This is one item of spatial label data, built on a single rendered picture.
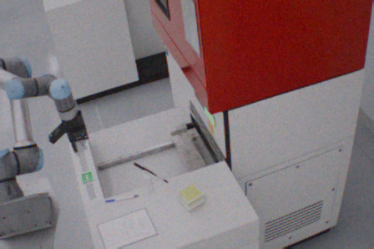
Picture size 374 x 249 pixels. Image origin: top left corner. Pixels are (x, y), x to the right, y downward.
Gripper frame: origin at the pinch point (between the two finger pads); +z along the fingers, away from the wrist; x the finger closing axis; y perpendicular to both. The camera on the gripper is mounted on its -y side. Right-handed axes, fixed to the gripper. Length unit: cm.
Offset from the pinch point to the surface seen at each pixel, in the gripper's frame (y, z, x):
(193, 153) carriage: 50, 23, 3
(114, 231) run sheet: 5.6, 13.8, -33.5
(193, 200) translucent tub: 37, 8, -36
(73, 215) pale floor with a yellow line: -23, 111, 69
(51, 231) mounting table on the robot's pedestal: -22.6, 28.7, -11.5
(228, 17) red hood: 64, -51, -15
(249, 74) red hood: 71, -25, -15
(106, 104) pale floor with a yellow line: 25, 111, 181
